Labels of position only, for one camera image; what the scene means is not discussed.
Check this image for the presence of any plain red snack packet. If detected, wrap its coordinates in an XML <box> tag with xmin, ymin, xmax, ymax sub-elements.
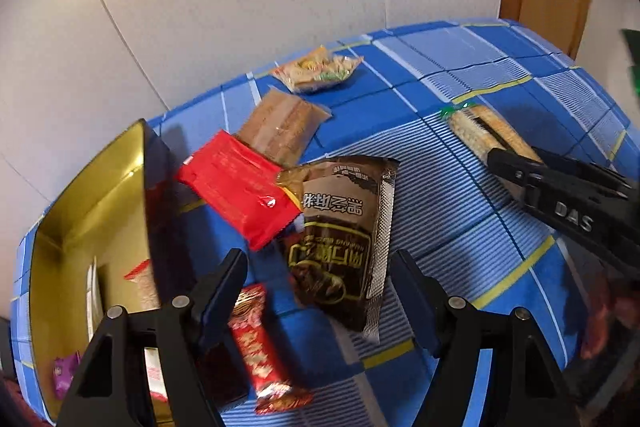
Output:
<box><xmin>176</xmin><ymin>129</ymin><xmax>302</xmax><ymax>253</ymax></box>

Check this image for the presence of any dark brown printed packet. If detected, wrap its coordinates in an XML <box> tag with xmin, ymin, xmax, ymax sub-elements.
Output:
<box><xmin>277</xmin><ymin>155</ymin><xmax>401</xmax><ymax>342</ymax></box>

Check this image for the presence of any gold tin box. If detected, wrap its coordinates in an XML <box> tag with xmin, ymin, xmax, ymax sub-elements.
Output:
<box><xmin>27</xmin><ymin>119</ymin><xmax>251</xmax><ymax>423</ymax></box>

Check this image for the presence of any yellow cracker packet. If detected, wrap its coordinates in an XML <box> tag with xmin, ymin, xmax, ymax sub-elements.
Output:
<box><xmin>271</xmin><ymin>46</ymin><xmax>363</xmax><ymax>95</ymax></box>

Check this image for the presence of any purple snack packet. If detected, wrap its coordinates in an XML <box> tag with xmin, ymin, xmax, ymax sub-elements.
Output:
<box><xmin>52</xmin><ymin>351</ymin><xmax>82</xmax><ymax>401</ymax></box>

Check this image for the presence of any clear brown biscuit packet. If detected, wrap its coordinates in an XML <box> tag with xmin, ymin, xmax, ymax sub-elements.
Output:
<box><xmin>235</xmin><ymin>88</ymin><xmax>333</xmax><ymax>162</ymax></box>

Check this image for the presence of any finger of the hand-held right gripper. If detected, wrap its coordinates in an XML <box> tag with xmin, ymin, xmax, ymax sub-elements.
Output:
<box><xmin>509</xmin><ymin>178</ymin><xmax>640</xmax><ymax>272</ymax></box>
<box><xmin>487</xmin><ymin>147</ymin><xmax>633</xmax><ymax>202</ymax></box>

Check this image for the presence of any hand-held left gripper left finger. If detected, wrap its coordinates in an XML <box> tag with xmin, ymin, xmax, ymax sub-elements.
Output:
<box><xmin>57</xmin><ymin>248</ymin><xmax>249</xmax><ymax>427</ymax></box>

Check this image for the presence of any small red patterned bar packet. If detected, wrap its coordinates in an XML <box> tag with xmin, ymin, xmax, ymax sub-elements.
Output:
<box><xmin>227</xmin><ymin>283</ymin><xmax>315</xmax><ymax>415</ymax></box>

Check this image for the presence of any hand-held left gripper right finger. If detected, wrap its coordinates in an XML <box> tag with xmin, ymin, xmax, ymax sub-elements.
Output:
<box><xmin>390</xmin><ymin>249</ymin><xmax>581</xmax><ymax>427</ymax></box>

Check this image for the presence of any clear grain bar packet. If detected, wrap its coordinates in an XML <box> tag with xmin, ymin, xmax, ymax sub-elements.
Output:
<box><xmin>124</xmin><ymin>259</ymin><xmax>162</xmax><ymax>312</ymax></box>

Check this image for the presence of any red and white wafer packet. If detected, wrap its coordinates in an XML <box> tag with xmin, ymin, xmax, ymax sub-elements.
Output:
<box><xmin>144</xmin><ymin>346</ymin><xmax>170</xmax><ymax>404</ymax></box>

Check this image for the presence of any brown and white long packet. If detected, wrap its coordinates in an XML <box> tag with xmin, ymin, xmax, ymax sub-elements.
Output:
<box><xmin>86</xmin><ymin>257</ymin><xmax>109</xmax><ymax>344</ymax></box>

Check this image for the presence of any blue plaid tablecloth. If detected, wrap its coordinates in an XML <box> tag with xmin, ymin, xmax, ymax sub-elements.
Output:
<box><xmin>10</xmin><ymin>19</ymin><xmax>640</xmax><ymax>427</ymax></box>

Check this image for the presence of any green-edged sesame cracker packet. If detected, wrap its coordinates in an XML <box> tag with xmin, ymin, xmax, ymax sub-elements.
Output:
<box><xmin>440</xmin><ymin>103</ymin><xmax>546</xmax><ymax>188</ymax></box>

